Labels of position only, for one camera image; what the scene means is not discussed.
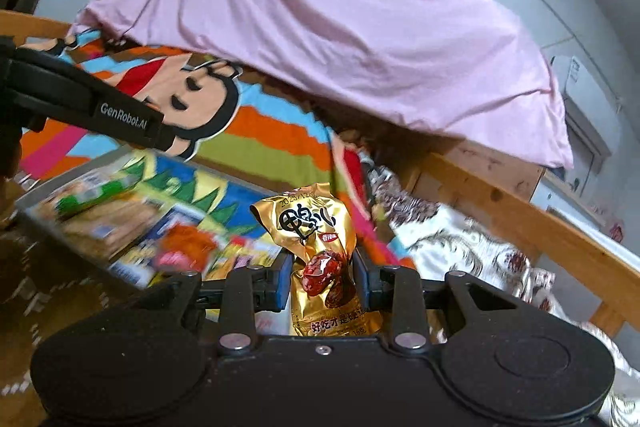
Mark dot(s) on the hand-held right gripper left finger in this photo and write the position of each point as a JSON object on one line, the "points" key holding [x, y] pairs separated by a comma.
{"points": [[281, 282]]}

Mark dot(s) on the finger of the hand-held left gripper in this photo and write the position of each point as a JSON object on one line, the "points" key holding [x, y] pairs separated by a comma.
{"points": [[90, 79]]}

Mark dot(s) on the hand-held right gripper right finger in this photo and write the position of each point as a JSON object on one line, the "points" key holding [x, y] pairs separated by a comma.
{"points": [[365, 279]]}

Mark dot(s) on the golden date packet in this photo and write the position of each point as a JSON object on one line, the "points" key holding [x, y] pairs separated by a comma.
{"points": [[300, 227]]}

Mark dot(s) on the green sausage packet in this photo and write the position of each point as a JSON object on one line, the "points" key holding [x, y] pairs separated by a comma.
{"points": [[95, 197]]}

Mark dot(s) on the red orange snack packet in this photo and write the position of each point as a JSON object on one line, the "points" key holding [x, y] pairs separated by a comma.
{"points": [[187, 249]]}

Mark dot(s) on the metal tray with cartoon liner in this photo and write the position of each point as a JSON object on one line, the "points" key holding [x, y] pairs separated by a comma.
{"points": [[200, 187]]}

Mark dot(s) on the rice cracker packet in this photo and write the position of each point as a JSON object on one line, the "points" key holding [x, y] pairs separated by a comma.
{"points": [[120, 222]]}

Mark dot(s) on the white floral satin quilt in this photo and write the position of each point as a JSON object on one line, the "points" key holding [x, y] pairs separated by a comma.
{"points": [[450, 237]]}

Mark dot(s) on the brown cartoon printed blanket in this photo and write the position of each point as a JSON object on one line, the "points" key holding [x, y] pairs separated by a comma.
{"points": [[280, 127]]}

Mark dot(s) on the wooden cabinet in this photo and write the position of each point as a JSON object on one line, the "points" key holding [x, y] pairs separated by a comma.
{"points": [[490, 162]]}

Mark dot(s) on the white cabinet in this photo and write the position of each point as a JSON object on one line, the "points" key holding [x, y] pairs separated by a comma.
{"points": [[560, 202]]}

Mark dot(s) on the pink bed sheet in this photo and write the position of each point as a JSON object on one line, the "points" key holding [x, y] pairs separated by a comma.
{"points": [[325, 32]]}

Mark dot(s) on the white air conditioner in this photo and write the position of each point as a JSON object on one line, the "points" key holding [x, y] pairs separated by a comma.
{"points": [[585, 97]]}

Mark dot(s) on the wooden bed frame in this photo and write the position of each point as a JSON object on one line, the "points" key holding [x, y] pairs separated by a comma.
{"points": [[500, 202]]}

